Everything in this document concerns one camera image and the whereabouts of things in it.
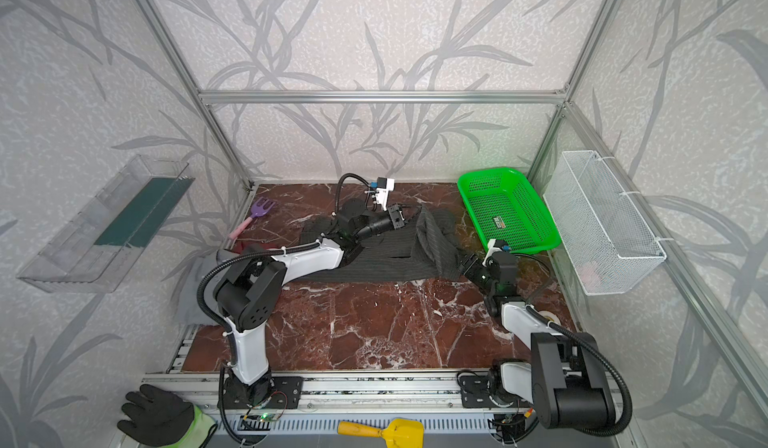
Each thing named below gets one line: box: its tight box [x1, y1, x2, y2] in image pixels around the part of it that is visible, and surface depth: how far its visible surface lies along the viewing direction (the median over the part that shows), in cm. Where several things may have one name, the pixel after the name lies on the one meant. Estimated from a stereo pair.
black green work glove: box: [117, 384, 218, 448], surface depth 71 cm
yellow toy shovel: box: [337, 418, 425, 448], surface depth 69 cm
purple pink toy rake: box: [228, 197, 276, 239], surface depth 113 cm
